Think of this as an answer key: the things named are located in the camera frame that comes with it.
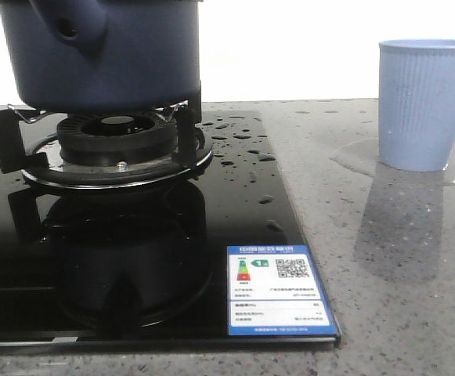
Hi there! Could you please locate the dark blue cooking pot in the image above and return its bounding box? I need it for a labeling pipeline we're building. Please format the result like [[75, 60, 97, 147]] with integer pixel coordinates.
[[0, 1, 200, 114]]

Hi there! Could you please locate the light blue ribbed cup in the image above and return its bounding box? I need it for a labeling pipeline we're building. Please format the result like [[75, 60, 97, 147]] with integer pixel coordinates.
[[378, 39, 455, 172]]

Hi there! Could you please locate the blue energy efficiency label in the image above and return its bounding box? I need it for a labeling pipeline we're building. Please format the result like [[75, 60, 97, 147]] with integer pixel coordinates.
[[226, 244, 339, 338]]

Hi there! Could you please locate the black glass gas stove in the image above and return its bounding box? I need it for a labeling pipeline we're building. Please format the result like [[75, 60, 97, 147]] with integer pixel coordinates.
[[0, 110, 341, 352]]

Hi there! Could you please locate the right gas burner with grate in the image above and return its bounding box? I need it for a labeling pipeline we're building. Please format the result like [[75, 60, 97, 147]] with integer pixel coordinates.
[[0, 103, 213, 190]]

